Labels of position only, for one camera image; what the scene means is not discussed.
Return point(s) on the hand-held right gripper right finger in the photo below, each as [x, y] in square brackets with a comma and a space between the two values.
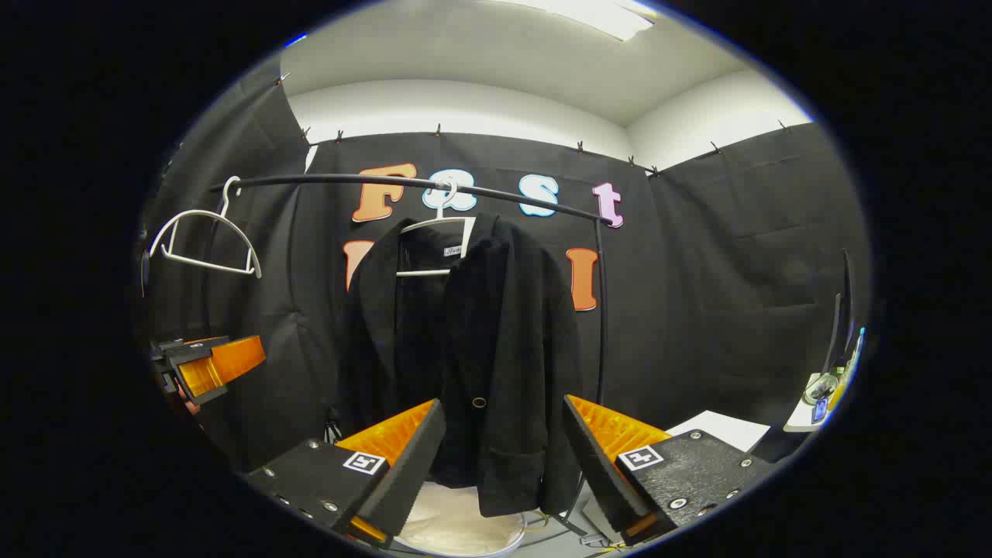
[597, 465]

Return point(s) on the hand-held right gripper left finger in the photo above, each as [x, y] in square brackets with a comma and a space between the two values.
[411, 473]

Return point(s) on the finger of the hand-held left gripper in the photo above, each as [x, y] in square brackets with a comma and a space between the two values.
[209, 376]
[182, 351]

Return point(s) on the white laundry hamper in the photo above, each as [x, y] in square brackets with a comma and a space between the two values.
[449, 519]

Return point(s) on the black jacket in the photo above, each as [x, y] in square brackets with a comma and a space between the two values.
[504, 349]

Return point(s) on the white clothes hanger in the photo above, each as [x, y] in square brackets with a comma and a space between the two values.
[422, 273]
[201, 212]

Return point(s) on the black metal clothes rack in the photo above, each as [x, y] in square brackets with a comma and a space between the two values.
[603, 310]

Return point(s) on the white vented cabinet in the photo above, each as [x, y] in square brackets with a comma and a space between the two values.
[717, 428]

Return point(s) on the white side table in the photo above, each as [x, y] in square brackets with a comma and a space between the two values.
[798, 422]

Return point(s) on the black backdrop cloth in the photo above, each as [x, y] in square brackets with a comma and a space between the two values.
[697, 271]

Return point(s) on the white paper garment tag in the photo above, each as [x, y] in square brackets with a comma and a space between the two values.
[468, 236]

